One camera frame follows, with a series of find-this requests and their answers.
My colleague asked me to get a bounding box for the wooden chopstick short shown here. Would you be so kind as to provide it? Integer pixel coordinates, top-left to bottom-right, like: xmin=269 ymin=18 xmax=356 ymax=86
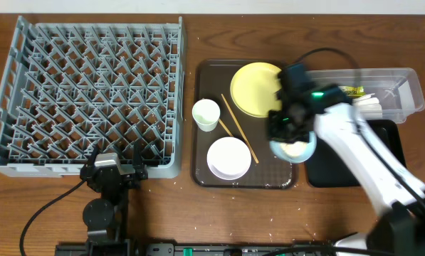
xmin=219 ymin=119 xmax=234 ymax=137

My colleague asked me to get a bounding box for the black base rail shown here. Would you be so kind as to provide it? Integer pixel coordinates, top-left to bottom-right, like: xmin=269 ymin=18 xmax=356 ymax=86
xmin=54 ymin=241 xmax=341 ymax=256

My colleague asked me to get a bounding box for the wooden chopstick long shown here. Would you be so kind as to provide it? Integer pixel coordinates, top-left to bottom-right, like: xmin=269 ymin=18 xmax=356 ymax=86
xmin=221 ymin=93 xmax=259 ymax=164

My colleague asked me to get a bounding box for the yellow round plate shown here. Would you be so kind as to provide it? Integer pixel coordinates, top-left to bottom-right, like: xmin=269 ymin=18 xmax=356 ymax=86
xmin=230 ymin=62 xmax=282 ymax=118

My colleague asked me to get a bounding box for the light blue bowl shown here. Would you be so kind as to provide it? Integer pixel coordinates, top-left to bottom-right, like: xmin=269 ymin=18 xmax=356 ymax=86
xmin=269 ymin=132 xmax=317 ymax=164

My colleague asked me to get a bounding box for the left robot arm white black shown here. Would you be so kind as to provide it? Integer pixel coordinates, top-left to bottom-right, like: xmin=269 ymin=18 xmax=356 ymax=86
xmin=80 ymin=145 xmax=148 ymax=256

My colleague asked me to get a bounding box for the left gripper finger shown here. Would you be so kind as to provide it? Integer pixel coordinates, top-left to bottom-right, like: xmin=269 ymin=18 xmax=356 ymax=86
xmin=87 ymin=145 xmax=100 ymax=166
xmin=132 ymin=142 xmax=141 ymax=169

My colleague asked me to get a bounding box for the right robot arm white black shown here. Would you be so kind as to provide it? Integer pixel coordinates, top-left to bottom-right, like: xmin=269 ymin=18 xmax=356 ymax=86
xmin=267 ymin=63 xmax=425 ymax=255

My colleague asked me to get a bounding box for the white paper cup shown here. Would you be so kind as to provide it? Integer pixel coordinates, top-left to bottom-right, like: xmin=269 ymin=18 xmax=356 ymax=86
xmin=192 ymin=99 xmax=221 ymax=132

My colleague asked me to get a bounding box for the grey plastic dish rack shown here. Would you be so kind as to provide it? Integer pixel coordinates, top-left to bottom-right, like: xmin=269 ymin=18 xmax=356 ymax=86
xmin=0 ymin=17 xmax=187 ymax=178

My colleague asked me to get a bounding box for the dark brown serving tray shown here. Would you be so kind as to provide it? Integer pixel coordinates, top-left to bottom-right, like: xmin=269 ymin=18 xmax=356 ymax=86
xmin=191 ymin=59 xmax=298 ymax=189

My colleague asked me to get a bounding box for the white crumpled napkin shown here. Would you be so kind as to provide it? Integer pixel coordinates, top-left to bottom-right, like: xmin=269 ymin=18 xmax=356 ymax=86
xmin=352 ymin=93 xmax=382 ymax=119

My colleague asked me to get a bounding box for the yellow green snack wrapper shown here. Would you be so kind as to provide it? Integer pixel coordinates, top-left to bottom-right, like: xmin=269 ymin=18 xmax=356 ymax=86
xmin=340 ymin=86 xmax=365 ymax=97

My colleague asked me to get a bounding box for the white pink shallow bowl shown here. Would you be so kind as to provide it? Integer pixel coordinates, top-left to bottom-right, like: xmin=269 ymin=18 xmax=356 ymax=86
xmin=206 ymin=137 xmax=252 ymax=181

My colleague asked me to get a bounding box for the black waste tray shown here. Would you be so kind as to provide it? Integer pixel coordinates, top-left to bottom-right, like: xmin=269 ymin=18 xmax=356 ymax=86
xmin=305 ymin=119 xmax=406 ymax=188

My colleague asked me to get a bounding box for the clear plastic waste bin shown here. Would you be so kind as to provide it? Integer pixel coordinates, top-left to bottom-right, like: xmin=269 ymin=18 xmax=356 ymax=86
xmin=308 ymin=68 xmax=425 ymax=123

